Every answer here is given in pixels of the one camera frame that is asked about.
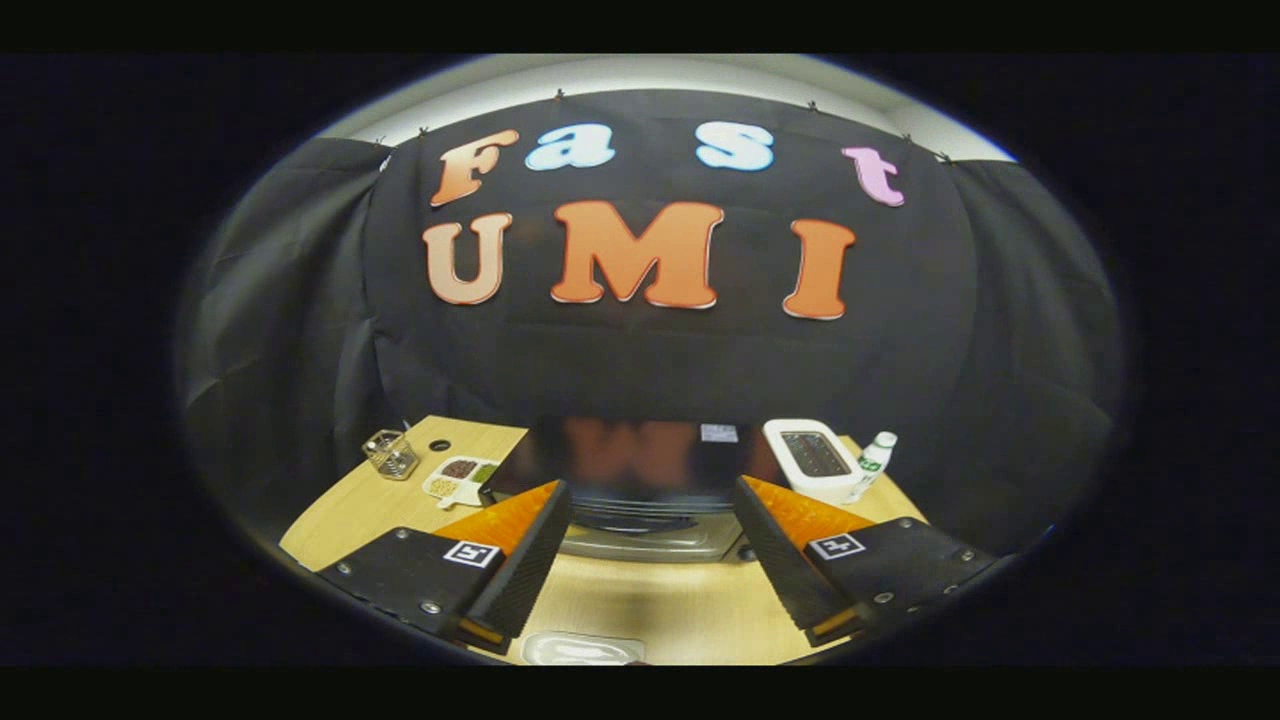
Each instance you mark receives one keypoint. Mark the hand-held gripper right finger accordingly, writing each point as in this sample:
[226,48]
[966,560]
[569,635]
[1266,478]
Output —
[780,560]

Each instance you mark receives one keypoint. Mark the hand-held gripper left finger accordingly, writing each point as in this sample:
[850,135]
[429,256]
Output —
[525,565]

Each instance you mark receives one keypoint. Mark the black toaster oven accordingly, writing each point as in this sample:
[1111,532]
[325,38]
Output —
[640,470]

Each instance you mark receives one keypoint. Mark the white pop-up toaster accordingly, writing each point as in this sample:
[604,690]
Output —
[815,460]

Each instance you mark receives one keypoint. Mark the white rectangular plate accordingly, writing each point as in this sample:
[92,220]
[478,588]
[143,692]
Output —
[580,650]

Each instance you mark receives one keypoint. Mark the white divided snack dish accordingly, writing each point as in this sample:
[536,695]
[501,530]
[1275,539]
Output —
[458,480]

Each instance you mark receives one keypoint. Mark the white bottle with green label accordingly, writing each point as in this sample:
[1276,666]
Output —
[872,465]

